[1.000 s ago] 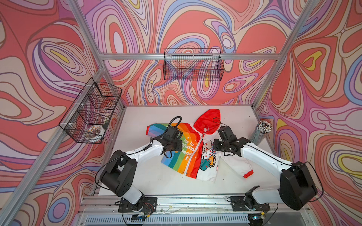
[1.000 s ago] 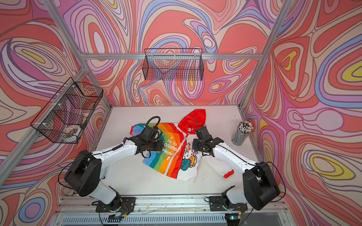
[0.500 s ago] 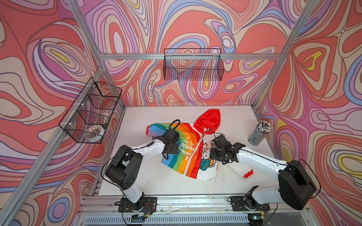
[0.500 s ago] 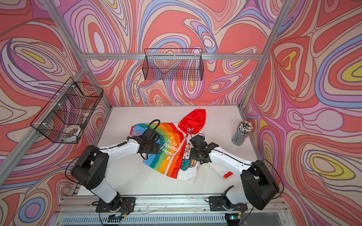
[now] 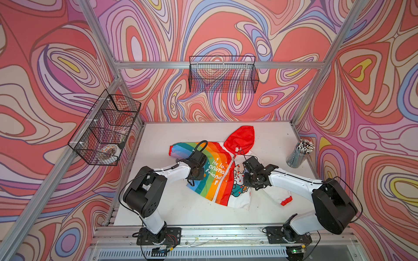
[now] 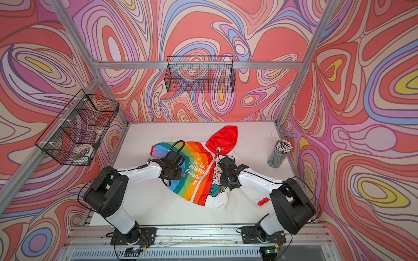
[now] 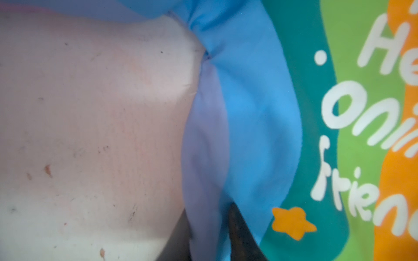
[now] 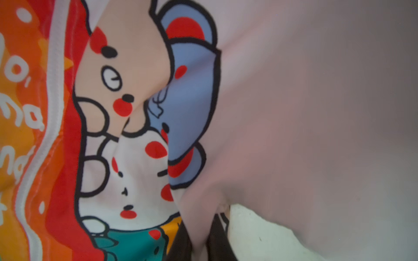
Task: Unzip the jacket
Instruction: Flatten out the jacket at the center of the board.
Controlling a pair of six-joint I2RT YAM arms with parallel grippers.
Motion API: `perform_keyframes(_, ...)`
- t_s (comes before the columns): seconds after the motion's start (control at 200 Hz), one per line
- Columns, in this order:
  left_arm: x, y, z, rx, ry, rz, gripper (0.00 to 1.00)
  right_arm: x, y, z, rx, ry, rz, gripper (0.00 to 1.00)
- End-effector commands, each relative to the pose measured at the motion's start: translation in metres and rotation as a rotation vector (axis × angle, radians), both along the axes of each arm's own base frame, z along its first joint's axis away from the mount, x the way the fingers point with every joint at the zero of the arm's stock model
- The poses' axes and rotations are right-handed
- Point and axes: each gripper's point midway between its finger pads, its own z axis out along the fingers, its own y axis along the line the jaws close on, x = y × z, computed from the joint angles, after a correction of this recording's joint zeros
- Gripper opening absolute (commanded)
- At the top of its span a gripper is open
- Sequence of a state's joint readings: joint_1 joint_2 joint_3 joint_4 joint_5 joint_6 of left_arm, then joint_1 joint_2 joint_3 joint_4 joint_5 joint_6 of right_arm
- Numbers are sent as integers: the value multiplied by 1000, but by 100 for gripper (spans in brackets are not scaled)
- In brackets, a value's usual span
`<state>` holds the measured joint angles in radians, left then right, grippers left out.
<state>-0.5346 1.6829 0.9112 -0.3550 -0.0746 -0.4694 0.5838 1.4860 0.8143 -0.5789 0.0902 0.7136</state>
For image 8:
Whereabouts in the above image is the rainbow red white kids jacket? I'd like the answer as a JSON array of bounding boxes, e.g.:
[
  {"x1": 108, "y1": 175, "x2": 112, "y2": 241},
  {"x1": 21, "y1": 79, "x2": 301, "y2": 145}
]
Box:
[{"x1": 1, "y1": 1, "x2": 418, "y2": 261}]

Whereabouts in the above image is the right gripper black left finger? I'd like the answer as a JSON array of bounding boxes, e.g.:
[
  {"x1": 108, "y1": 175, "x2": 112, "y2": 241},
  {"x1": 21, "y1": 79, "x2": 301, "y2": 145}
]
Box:
[{"x1": 164, "y1": 222, "x2": 193, "y2": 261}]

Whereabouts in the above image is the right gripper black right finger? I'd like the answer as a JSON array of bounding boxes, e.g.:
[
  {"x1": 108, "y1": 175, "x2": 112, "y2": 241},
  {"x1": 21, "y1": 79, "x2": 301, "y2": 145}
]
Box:
[{"x1": 206, "y1": 213, "x2": 238, "y2": 261}]

